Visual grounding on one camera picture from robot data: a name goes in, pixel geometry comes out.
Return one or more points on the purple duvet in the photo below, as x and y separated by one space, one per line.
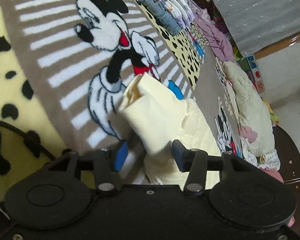
215 35

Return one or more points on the white floral cloth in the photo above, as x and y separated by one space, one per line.
265 158

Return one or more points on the colourful foam play mat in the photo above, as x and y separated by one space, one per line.
252 70

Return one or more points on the stack of folded clothes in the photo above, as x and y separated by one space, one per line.
165 7

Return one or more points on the cream yellow jacket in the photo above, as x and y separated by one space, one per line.
160 115

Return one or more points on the pink pillow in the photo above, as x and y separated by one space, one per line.
275 175

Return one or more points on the cream quilt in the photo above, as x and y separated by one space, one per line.
250 105

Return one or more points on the dark wooden headboard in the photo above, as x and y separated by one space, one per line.
292 155

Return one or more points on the grey curtain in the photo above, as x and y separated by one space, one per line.
260 7

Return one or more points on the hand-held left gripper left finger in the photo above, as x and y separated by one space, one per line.
120 155

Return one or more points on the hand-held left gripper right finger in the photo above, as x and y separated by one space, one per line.
178 156

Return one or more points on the cartoon mouse printed blanket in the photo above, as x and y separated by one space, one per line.
52 62

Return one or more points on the yellow green plush toy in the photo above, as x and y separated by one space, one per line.
272 112

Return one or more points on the wooden window frame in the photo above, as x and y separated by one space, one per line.
282 43

